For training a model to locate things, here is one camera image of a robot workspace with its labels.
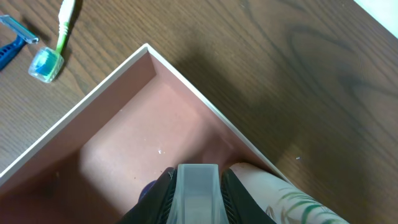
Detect white floral lotion tube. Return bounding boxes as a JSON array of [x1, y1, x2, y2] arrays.
[[231, 163, 347, 224]]

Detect clear blue soap pump bottle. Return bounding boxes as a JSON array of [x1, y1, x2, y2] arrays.
[[167, 164, 229, 224]]

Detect blue disposable razor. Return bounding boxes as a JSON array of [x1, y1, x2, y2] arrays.
[[1, 15, 39, 70]]

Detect white box pink interior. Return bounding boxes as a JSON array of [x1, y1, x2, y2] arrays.
[[1, 44, 281, 223]]

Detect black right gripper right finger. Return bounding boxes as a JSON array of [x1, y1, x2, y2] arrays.
[[221, 169, 275, 224]]

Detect green white toothbrush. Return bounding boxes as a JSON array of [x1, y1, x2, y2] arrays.
[[28, 0, 76, 83]]

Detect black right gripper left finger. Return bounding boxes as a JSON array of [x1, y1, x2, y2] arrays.
[[117, 167, 177, 224]]

